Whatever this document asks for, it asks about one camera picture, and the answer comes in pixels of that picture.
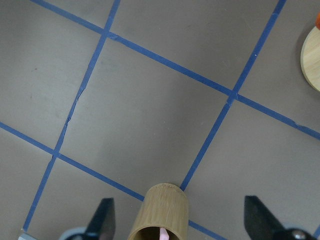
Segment bamboo cylinder holder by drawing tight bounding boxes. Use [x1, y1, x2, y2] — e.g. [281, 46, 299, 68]
[128, 183, 189, 240]

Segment pink chopstick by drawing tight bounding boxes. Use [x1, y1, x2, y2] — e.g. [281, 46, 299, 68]
[159, 227, 170, 240]

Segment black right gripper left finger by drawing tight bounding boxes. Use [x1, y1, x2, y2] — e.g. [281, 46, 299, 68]
[85, 198, 116, 240]

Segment orange mug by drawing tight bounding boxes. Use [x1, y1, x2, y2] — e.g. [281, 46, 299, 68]
[315, 13, 320, 30]

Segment wooden mug tree stand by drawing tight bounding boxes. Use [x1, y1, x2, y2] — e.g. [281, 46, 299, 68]
[300, 26, 320, 92]

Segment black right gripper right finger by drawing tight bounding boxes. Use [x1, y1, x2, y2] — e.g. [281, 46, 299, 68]
[244, 195, 288, 240]

